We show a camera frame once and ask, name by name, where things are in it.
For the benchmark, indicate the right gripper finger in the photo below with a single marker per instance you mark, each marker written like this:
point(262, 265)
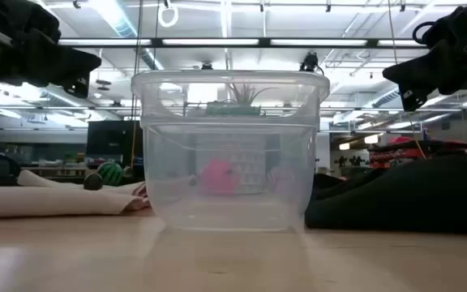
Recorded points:
point(414, 101)
point(420, 69)

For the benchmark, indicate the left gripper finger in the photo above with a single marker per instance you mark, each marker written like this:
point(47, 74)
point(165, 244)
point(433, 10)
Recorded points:
point(77, 87)
point(75, 61)

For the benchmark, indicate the green striped toy watermelon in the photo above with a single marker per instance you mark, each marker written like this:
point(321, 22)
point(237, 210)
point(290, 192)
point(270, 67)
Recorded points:
point(110, 173)

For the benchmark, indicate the small dark toy plum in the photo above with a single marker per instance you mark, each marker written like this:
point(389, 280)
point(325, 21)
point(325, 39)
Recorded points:
point(92, 182)

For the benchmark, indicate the red toy bell pepper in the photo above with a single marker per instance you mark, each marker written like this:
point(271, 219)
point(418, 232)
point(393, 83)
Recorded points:
point(217, 176)

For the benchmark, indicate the clear plastic tupperware container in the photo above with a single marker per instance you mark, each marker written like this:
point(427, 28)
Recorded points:
point(233, 211)

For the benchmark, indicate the red and black cart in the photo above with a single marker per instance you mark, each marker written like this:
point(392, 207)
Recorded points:
point(420, 152)

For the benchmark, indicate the black computer monitor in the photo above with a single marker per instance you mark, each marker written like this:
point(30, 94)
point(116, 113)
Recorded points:
point(112, 138)

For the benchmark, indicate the black overhead light bar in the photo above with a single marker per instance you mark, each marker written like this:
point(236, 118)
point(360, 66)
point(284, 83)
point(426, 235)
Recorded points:
point(156, 42)

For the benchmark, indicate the black crumpled cloth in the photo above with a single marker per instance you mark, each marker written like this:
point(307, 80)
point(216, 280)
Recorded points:
point(399, 203)

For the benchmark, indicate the black ceiling fixture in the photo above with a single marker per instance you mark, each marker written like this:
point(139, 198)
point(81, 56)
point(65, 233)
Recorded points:
point(207, 65)
point(309, 61)

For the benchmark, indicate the beige folded cloth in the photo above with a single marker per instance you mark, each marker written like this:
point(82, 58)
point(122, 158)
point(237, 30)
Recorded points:
point(55, 203)

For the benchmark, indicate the green plant in patterned pot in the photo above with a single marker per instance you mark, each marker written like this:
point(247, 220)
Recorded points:
point(233, 108)

